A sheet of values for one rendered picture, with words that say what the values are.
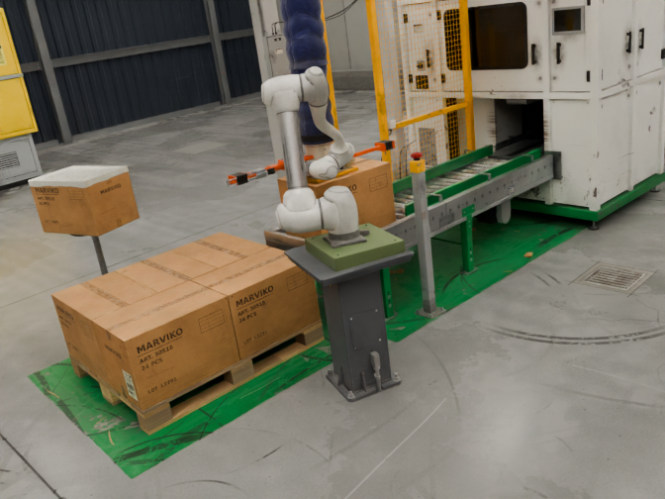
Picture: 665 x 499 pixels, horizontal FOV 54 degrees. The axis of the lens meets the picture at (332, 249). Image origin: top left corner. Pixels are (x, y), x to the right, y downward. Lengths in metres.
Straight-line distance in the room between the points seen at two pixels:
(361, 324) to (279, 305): 0.64
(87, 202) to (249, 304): 1.65
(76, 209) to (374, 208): 2.11
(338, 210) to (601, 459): 1.58
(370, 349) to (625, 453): 1.26
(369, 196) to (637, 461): 2.09
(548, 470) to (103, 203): 3.37
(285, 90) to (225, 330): 1.31
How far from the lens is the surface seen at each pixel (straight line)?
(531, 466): 3.03
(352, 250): 3.13
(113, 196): 4.95
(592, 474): 3.02
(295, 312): 3.88
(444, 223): 4.47
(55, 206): 5.12
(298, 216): 3.15
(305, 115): 3.93
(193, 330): 3.51
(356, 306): 3.30
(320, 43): 3.90
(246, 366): 3.77
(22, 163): 10.90
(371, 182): 4.09
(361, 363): 3.45
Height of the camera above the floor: 1.92
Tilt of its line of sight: 20 degrees down
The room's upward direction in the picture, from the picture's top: 8 degrees counter-clockwise
